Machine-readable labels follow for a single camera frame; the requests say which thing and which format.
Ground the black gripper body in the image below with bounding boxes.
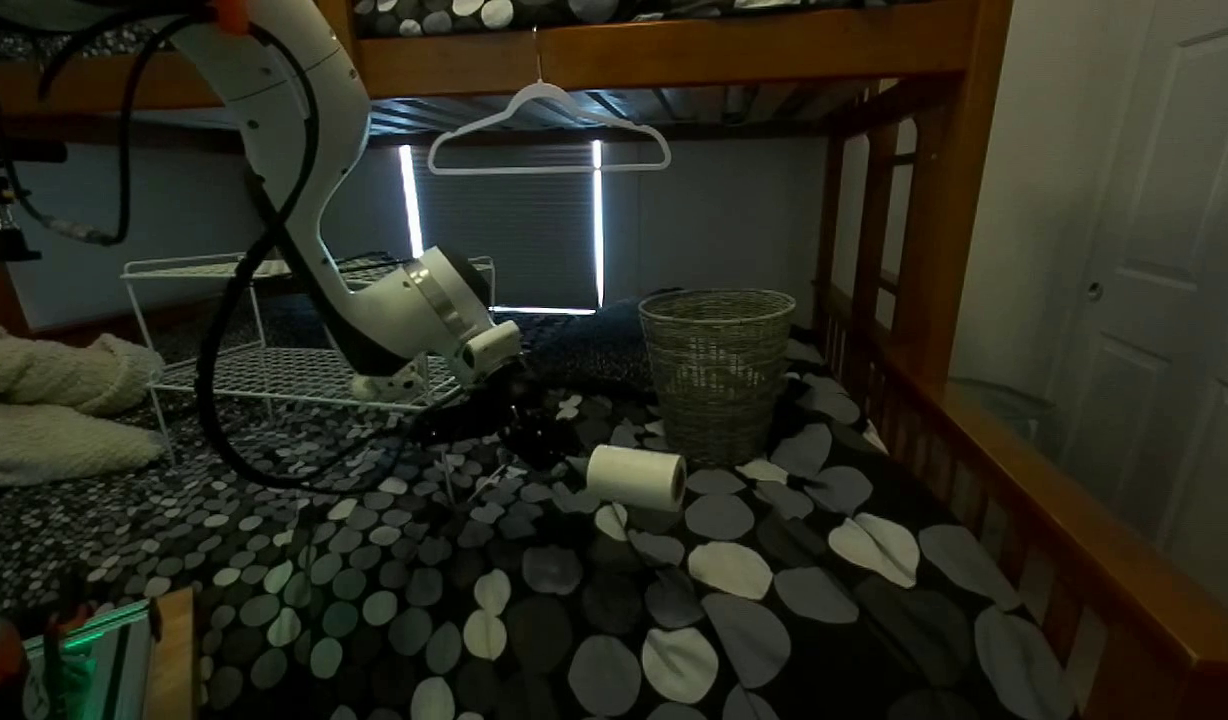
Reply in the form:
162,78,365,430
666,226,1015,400
427,372,562,459

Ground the white lint roller brush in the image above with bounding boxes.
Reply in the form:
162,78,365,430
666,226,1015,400
589,443,684,510

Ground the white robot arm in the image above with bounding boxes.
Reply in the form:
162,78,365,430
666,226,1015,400
0,0,525,407

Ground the black grey dotted blanket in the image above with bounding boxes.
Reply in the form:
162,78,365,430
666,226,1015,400
0,369,1075,720

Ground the woven wicker basket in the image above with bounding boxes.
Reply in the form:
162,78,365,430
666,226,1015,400
640,288,794,469

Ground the white plastic clothes hanger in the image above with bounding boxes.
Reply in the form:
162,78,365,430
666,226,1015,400
424,52,676,179

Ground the cream pillow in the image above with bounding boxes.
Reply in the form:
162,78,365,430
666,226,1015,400
0,327,162,489

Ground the white panel door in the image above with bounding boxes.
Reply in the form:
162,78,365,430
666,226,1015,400
949,0,1228,633

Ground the white wire rack shelf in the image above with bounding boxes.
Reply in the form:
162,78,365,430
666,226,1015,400
118,246,504,453

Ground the wooden bunk bed frame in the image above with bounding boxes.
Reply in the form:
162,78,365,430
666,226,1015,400
0,0,1228,720

